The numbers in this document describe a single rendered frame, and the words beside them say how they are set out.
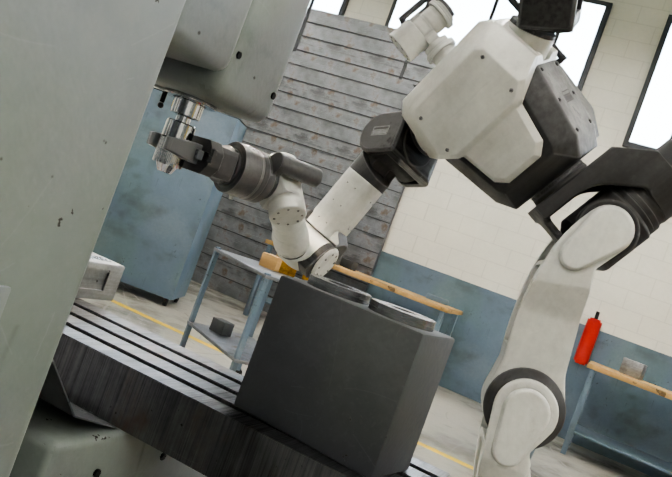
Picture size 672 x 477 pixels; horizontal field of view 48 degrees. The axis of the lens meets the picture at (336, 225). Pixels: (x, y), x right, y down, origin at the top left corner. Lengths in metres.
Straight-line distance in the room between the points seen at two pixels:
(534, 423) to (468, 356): 7.25
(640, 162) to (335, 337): 0.70
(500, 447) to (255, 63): 0.76
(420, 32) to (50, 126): 0.93
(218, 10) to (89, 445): 0.57
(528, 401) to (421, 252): 7.47
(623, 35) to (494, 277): 3.02
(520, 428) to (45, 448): 0.78
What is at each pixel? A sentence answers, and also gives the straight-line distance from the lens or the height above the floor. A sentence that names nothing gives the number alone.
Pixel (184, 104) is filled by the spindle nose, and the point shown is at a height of 1.29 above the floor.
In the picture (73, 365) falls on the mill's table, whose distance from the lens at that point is 1.12.
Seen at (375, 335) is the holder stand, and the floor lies 1.09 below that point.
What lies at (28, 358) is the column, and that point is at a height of 0.98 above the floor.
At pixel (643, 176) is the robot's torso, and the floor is 1.47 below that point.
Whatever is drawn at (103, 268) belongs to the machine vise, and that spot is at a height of 0.99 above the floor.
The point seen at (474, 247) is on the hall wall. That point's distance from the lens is 8.67.
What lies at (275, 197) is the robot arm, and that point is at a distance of 1.29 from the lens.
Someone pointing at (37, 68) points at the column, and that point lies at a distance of 0.66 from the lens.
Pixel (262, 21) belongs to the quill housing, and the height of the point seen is 1.44.
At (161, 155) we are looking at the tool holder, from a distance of 1.18.
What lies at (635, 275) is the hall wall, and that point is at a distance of 8.51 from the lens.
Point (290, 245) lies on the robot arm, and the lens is 1.45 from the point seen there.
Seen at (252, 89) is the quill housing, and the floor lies 1.35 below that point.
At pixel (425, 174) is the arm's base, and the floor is 1.37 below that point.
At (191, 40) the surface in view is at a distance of 0.98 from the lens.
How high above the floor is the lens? 1.19
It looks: 1 degrees up
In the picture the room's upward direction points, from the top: 20 degrees clockwise
